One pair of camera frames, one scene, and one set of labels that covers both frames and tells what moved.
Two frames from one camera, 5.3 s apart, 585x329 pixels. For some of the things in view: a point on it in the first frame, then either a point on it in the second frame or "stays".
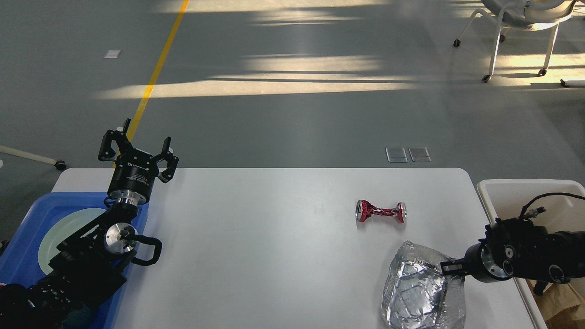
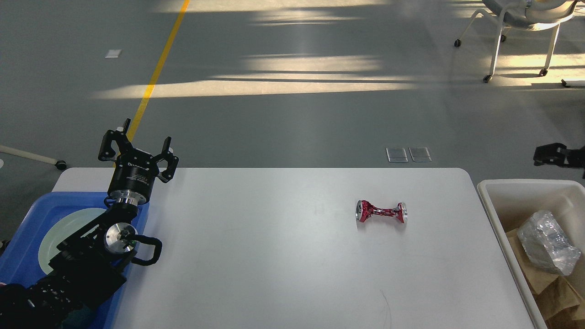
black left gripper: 133,177 stays
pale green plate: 59,230 stays
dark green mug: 81,317 stays
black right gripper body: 481,263 → 577,159
